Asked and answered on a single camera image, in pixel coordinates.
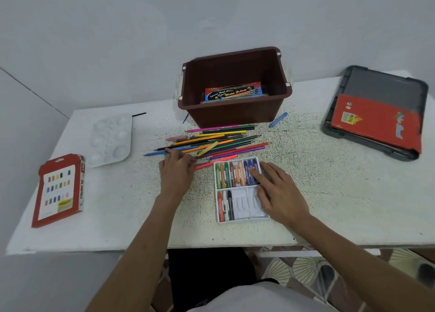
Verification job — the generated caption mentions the person's right hand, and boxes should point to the person's right hand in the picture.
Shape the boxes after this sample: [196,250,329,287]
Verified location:
[250,162,311,228]

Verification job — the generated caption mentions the person's left hand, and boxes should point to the person's left hand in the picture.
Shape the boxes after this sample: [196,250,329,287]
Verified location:
[158,149,198,200]

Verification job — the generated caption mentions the white plastic pastel tray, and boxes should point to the white plastic pastel tray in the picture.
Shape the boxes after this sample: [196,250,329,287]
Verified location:
[213,156,271,225]

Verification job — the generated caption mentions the person's left forearm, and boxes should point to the person's left forearm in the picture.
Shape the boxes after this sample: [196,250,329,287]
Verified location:
[85,193,187,312]

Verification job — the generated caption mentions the person's right forearm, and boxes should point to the person's right forearm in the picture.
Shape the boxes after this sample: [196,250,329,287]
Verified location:
[287,213,435,312]

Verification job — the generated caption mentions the pile of coloured pencils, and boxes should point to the pile of coloured pencils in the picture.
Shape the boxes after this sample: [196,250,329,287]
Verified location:
[143,124,270,170]

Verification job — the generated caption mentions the row of assorted oil pastels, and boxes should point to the row of assorted oil pastels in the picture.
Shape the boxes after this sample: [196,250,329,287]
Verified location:
[215,159,260,190]

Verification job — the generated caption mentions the orange oil pastel stick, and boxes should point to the orange oil pastel stick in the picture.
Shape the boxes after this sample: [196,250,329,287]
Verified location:
[217,192,226,223]

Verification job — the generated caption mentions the blue crayon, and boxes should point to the blue crayon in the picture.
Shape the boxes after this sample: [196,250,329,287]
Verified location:
[268,112,289,128]

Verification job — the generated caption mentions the brown plastic storage bin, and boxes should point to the brown plastic storage bin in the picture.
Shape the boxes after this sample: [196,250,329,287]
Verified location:
[177,46,293,129]

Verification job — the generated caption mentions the blue colour pencil box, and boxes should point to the blue colour pencil box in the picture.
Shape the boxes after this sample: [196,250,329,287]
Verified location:
[204,82,264,102]

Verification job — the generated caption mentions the white paint palette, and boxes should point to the white paint palette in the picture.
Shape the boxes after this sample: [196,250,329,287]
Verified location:
[82,113,133,168]

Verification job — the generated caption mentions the white shirt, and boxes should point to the white shirt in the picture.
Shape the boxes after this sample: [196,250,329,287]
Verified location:
[188,283,338,312]

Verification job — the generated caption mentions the red book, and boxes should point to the red book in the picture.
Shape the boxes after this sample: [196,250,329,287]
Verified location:
[330,94,423,154]

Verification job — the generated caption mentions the red oil pastel box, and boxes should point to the red oil pastel box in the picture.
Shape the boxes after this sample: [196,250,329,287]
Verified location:
[31,154,86,229]

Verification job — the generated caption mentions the dark grey bin lid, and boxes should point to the dark grey bin lid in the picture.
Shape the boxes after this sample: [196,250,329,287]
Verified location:
[320,65,429,162]

